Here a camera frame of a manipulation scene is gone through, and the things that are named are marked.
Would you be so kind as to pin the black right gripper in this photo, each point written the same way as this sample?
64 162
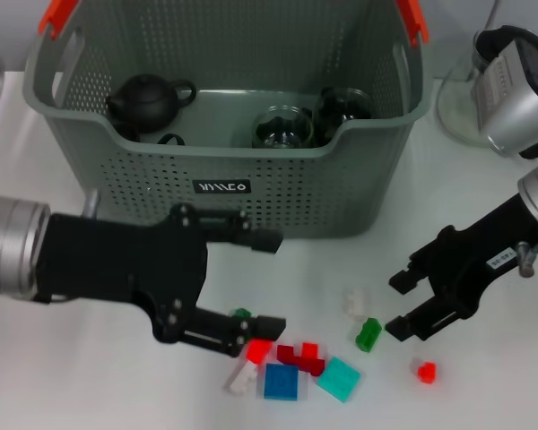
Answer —
471 260

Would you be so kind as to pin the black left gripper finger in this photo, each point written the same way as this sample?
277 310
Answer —
260 241

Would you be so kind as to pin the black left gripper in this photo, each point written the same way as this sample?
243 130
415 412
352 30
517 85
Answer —
116 264

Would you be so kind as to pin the white toy brick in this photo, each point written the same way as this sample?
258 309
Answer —
241 378
358 303

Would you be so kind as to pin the grey perforated storage basket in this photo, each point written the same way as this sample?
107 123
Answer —
296 197

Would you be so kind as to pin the small black clay teacup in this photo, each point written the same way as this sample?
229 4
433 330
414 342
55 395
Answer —
126 132

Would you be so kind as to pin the green toy brick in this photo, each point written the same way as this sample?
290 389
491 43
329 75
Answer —
242 312
368 336

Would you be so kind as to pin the dark red toy brick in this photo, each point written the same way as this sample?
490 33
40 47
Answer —
314 365
288 355

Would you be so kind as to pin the small red toy brick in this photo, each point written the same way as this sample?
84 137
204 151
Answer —
427 372

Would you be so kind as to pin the blue flat toy brick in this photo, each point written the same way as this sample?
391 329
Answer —
280 380

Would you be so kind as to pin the teal flat toy brick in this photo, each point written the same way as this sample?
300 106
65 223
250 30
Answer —
338 380

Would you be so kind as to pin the black clay teapot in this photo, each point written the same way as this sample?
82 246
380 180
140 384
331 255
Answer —
145 100

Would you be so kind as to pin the glass teapot with black lid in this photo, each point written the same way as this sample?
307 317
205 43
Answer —
457 112

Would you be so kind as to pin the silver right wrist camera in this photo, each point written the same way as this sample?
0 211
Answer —
515 103

